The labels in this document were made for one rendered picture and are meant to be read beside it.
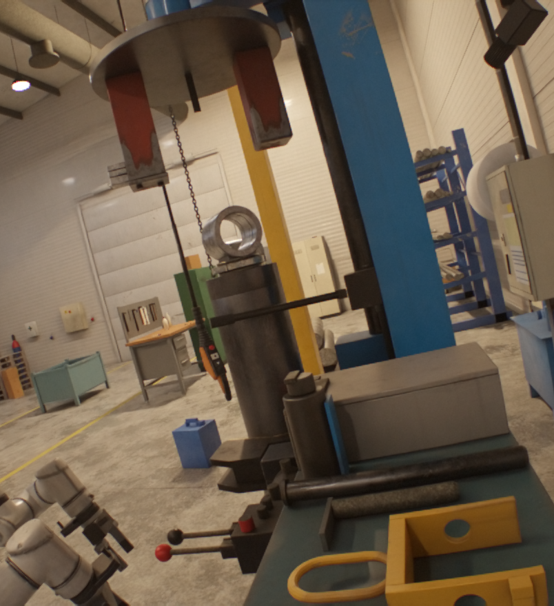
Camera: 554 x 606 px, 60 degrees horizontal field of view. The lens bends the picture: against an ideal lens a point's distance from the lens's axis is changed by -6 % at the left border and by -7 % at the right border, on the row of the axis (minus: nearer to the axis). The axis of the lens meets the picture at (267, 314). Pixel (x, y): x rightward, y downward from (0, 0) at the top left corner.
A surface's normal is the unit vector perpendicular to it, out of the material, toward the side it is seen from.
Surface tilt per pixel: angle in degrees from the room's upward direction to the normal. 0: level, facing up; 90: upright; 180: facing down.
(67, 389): 90
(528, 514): 0
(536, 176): 90
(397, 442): 90
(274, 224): 90
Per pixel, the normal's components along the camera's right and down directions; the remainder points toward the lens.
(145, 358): -0.23, 0.15
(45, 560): 0.65, -0.11
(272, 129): 0.15, 0.05
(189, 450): -0.49, 0.21
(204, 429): 0.84, -0.17
